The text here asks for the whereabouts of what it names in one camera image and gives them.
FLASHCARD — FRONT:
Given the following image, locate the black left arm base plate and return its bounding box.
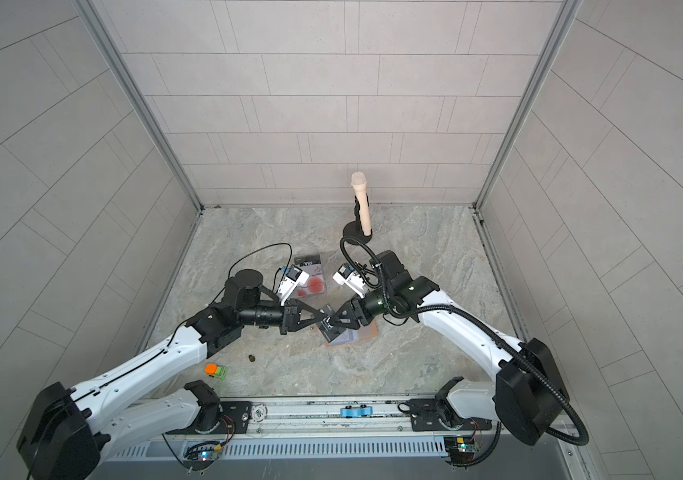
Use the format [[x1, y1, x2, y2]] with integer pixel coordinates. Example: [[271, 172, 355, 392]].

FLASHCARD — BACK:
[[168, 401, 252, 435]]

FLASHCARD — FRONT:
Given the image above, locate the clear plastic package box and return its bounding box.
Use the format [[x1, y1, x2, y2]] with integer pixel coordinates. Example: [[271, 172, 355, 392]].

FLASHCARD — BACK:
[[292, 253, 325, 298]]

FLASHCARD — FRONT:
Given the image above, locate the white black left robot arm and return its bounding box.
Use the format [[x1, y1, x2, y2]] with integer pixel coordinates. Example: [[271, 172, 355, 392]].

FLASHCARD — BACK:
[[16, 267, 322, 479]]

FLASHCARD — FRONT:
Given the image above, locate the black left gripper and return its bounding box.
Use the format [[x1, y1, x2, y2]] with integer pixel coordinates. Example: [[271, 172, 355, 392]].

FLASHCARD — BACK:
[[238, 296, 324, 337]]

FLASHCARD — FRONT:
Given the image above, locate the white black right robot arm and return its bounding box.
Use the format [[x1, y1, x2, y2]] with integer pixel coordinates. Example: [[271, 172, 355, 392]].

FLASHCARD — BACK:
[[330, 251, 589, 445]]

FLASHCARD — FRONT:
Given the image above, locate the aluminium front rail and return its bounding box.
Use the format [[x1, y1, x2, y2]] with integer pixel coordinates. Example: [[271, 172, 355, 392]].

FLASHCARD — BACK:
[[136, 392, 565, 445]]

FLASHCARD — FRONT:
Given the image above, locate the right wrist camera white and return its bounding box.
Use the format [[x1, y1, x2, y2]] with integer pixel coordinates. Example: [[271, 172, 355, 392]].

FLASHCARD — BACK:
[[332, 263, 369, 298]]

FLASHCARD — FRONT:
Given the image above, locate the white ventilation grille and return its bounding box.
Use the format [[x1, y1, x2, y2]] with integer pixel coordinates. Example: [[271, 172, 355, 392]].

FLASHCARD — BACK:
[[111, 435, 447, 462]]

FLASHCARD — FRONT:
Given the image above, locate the right circuit board with wires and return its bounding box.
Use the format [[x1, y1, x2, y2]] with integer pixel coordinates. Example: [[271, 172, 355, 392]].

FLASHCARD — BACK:
[[443, 436, 481, 467]]

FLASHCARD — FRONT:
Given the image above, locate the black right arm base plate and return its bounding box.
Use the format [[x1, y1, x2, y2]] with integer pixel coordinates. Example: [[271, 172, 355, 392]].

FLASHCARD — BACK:
[[397, 398, 493, 432]]

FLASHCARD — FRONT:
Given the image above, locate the blue clip on rail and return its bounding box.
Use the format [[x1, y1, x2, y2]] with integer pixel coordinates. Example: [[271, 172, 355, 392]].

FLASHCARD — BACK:
[[340, 404, 373, 418]]

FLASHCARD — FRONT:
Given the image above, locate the aluminium corner frame post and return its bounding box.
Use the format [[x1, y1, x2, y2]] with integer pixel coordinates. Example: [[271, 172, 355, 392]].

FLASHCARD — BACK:
[[72, 0, 204, 215], [475, 0, 581, 212]]

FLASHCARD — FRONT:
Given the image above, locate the aluminium corner frame post right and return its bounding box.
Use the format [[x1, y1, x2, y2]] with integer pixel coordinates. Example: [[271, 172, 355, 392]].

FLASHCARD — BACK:
[[475, 0, 581, 212]]

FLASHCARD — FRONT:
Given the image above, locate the aluminium corner frame post left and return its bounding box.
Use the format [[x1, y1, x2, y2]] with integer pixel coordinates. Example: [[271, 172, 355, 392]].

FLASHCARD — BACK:
[[72, 0, 204, 215]]

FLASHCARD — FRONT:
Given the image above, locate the black corrugated cable conduit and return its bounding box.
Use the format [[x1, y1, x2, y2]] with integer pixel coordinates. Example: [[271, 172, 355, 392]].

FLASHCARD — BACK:
[[339, 235, 591, 446]]

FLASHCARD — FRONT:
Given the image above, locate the left circuit board with wires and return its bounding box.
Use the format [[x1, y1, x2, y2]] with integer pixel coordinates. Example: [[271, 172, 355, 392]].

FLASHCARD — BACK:
[[183, 441, 224, 472]]

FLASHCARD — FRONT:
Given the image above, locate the circuit board with wires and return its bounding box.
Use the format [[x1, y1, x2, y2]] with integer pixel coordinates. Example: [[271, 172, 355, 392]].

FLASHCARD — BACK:
[[183, 441, 224, 472], [443, 436, 481, 467]]

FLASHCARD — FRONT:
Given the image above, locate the black round microphone stand base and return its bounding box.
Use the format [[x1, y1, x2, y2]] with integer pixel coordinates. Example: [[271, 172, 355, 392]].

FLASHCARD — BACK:
[[343, 195, 373, 244]]

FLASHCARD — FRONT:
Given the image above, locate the orange green toy car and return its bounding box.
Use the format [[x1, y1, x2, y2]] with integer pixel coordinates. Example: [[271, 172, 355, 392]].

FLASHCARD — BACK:
[[204, 363, 227, 379]]

